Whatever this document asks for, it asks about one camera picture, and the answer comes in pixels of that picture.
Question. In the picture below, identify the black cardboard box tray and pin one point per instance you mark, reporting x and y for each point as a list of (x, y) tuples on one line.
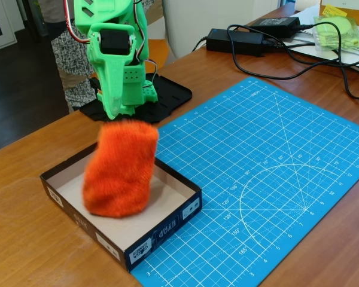
[(167, 230)]

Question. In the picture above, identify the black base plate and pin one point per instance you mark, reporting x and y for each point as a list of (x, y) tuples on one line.
[(173, 89)]

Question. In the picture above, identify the black power adapter white label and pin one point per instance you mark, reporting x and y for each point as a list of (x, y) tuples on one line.
[(275, 27)]

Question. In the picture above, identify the blue cutting mat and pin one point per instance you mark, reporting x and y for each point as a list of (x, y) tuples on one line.
[(257, 167)]

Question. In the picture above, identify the white papers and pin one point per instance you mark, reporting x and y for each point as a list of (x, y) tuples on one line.
[(351, 58)]

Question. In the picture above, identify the green 3D-printed robot arm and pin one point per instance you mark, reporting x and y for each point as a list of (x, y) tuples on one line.
[(107, 13)]

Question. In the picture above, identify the green gripper black servo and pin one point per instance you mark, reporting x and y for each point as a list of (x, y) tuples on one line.
[(113, 61)]

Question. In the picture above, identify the black power adapter blue light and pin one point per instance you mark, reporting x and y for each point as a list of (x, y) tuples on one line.
[(236, 40)]

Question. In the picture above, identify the orange fluffy sock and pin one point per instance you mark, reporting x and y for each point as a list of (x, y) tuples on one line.
[(119, 173)]

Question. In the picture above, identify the plastic bag with green parts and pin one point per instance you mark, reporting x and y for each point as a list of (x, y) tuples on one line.
[(338, 34)]

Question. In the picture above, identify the orange black table clamp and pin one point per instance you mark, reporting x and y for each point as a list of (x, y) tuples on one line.
[(95, 85)]

